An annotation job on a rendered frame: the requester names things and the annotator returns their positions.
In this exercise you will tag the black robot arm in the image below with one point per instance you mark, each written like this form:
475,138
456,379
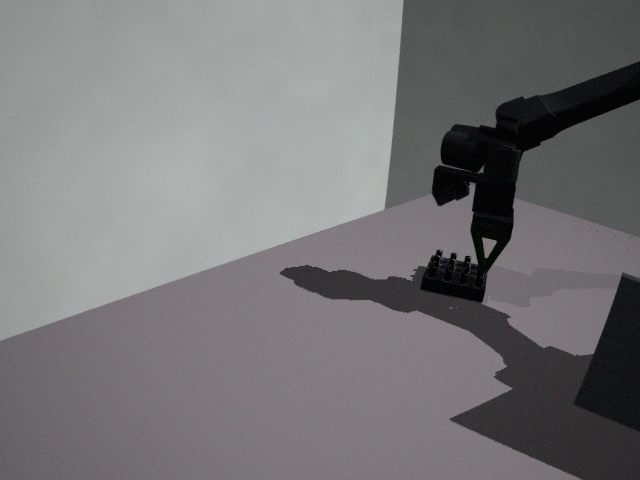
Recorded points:
462,147

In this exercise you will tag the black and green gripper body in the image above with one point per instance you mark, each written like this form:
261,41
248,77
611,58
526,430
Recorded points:
503,215

